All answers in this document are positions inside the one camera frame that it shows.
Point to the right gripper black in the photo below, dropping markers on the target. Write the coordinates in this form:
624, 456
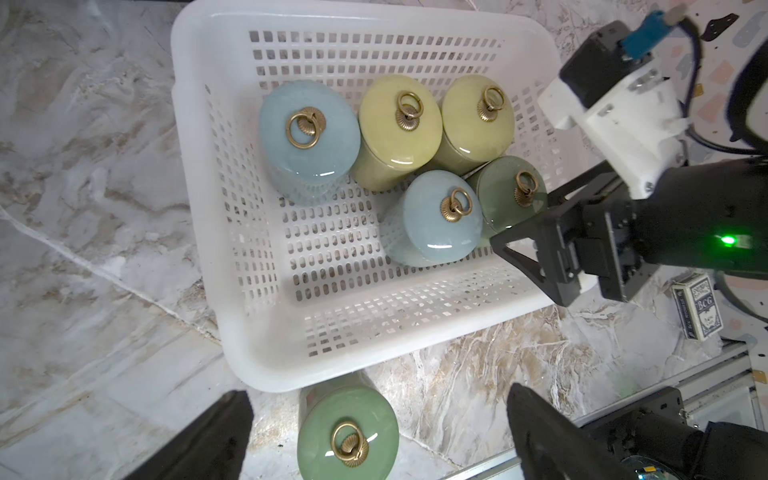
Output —
710, 216

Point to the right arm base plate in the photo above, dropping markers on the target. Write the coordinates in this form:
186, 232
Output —
651, 432

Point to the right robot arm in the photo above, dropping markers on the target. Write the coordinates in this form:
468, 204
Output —
746, 88

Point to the green tea canister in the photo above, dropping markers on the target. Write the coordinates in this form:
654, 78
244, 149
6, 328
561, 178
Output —
510, 191
347, 430

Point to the white plastic basket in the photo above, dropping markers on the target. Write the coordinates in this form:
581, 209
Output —
301, 294

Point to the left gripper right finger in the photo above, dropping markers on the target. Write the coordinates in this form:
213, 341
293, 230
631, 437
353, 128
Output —
550, 446

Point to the blue tea canister back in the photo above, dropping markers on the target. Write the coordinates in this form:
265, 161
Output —
311, 138

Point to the yellow-green tea canister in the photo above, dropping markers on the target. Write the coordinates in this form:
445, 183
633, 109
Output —
401, 130
478, 125

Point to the blue tea canister front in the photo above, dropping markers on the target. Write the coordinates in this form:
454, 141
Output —
437, 220

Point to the blue tea canister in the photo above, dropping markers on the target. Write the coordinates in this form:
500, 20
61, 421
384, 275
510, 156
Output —
437, 220
311, 138

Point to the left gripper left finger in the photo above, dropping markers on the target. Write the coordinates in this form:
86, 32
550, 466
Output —
213, 446

